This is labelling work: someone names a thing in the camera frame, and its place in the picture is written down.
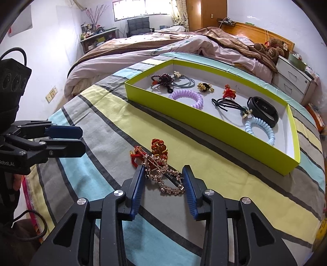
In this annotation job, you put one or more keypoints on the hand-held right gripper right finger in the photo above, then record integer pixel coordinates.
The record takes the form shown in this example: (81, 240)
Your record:
(190, 198)

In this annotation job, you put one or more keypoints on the wooden wardrobe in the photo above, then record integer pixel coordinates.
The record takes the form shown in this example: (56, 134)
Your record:
(204, 12)

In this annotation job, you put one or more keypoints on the brown fleece blanket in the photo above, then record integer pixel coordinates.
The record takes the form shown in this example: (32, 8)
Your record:
(230, 42)

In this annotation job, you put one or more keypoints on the black chair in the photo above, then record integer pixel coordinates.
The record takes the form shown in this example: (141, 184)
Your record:
(138, 25)

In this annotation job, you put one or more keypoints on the gold black flower hair clip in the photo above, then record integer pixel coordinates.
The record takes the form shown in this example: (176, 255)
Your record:
(204, 87)

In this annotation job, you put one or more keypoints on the pink quilt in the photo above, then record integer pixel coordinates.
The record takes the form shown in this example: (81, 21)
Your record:
(115, 58)

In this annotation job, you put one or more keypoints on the cluttered side desk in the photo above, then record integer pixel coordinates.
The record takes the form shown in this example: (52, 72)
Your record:
(102, 41)

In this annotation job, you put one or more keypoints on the white drawer nightstand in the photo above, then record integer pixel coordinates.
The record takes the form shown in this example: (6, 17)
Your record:
(293, 76)

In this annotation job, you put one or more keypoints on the gold rhinestone hair clip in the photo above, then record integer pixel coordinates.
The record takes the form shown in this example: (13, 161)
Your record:
(167, 190)

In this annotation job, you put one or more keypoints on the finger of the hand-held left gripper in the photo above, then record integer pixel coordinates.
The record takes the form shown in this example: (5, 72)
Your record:
(63, 131)
(66, 149)

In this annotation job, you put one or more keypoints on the brown teddy bear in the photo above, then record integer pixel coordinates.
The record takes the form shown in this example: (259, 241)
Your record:
(273, 51)

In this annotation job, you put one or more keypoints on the pink flower branches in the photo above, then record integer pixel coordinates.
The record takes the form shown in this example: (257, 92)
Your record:
(95, 15)

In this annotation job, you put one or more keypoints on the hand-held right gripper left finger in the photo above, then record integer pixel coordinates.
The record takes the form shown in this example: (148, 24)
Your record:
(135, 195)

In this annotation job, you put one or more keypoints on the person's left hand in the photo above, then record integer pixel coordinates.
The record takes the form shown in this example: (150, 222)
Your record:
(17, 183)

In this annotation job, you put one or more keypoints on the wall socket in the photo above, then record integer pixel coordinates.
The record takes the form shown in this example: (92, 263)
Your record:
(51, 94)

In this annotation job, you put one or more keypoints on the green shallow cardboard box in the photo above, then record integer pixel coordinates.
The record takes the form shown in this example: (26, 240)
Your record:
(281, 138)

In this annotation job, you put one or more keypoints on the small red hair clip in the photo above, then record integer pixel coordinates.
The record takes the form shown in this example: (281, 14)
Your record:
(228, 92)

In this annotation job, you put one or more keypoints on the small wall shelf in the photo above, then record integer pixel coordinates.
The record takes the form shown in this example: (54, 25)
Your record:
(227, 21)

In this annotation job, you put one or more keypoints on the green basin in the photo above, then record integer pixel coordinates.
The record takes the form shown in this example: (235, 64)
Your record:
(297, 61)

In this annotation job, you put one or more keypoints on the person's left forearm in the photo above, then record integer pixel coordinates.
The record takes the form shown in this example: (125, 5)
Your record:
(15, 248)

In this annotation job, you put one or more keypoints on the window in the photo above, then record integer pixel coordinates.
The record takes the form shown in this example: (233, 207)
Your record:
(140, 7)

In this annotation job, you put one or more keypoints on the grey wall panel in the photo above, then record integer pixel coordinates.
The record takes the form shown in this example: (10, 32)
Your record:
(20, 23)

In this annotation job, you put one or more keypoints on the wooden headboard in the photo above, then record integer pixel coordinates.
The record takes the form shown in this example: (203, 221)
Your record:
(255, 30)

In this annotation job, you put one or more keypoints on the patterned curtain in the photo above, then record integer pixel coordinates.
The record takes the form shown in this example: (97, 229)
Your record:
(180, 12)

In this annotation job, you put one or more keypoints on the black fitness band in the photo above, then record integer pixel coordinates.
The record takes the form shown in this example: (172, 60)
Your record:
(255, 102)

